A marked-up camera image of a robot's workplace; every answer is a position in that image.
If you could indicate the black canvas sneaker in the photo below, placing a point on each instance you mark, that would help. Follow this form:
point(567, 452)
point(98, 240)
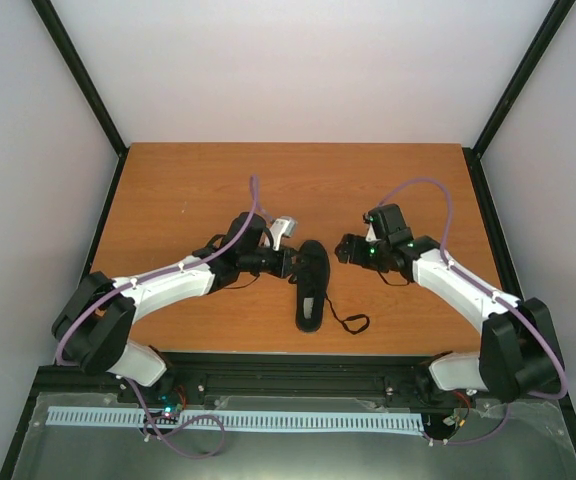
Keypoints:
point(311, 278)

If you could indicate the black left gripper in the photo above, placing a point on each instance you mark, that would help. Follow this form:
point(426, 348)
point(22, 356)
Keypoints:
point(281, 265)

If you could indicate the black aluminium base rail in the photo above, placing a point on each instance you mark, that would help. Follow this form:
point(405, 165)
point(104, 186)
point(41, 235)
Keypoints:
point(201, 379)

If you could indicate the black left frame post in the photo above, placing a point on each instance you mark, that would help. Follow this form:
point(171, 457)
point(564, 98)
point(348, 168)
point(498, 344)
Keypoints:
point(68, 51)

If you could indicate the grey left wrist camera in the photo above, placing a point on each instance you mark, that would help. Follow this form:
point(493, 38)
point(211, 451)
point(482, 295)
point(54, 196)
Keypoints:
point(281, 227)

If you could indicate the right small wiring board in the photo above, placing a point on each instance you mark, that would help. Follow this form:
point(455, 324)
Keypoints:
point(457, 418)

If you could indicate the black right frame post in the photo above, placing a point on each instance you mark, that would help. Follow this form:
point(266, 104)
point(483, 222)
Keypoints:
point(538, 46)

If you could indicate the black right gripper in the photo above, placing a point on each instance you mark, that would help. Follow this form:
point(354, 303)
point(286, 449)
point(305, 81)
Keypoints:
point(352, 248)

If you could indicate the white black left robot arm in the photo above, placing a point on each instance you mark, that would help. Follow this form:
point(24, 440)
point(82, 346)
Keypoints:
point(93, 329)

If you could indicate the black frame post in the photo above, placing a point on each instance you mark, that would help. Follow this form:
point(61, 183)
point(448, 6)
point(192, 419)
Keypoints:
point(538, 46)
point(68, 51)

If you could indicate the green lit controller board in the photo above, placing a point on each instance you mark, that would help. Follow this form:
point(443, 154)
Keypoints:
point(167, 415)

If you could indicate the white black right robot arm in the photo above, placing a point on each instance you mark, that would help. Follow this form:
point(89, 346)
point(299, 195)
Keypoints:
point(518, 354)

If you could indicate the light blue slotted cable duct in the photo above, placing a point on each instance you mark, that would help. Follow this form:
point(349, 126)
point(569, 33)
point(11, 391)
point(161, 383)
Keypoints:
point(249, 421)

